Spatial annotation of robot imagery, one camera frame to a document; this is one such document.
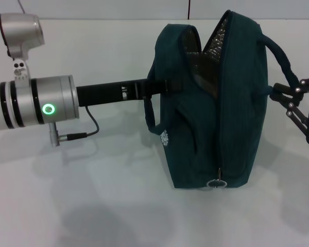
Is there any dark teal lunch bag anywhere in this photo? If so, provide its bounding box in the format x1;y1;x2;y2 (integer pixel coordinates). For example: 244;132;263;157
146;9;299;190

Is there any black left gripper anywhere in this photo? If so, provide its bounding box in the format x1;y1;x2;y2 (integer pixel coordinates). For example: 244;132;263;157
76;77;187;108

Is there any silver vented wrist camera box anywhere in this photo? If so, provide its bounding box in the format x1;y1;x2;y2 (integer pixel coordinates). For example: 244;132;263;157
0;12;46;83

